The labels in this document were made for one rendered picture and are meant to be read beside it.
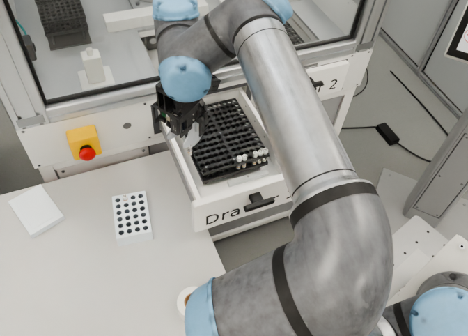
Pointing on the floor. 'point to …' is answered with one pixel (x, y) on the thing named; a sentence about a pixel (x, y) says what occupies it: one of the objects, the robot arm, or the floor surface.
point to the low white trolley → (104, 257)
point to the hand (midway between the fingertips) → (191, 138)
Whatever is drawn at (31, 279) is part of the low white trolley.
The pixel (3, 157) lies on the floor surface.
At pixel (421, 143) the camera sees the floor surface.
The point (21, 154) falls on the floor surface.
